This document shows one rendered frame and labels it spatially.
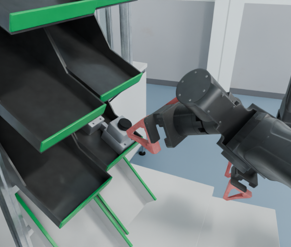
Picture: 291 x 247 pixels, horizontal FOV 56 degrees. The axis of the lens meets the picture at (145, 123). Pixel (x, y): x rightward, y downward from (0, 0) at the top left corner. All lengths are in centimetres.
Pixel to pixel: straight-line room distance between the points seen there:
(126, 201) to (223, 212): 36
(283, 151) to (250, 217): 72
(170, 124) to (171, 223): 50
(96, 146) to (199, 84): 32
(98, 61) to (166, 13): 305
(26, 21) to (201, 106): 23
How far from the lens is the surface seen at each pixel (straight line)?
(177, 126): 48
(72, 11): 39
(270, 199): 235
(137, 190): 79
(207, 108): 37
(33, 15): 35
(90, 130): 63
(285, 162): 27
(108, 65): 60
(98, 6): 46
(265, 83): 379
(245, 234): 95
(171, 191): 101
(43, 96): 48
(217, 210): 98
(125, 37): 193
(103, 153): 62
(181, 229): 91
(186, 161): 250
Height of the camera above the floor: 158
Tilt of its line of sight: 32 degrees down
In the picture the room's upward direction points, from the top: straight up
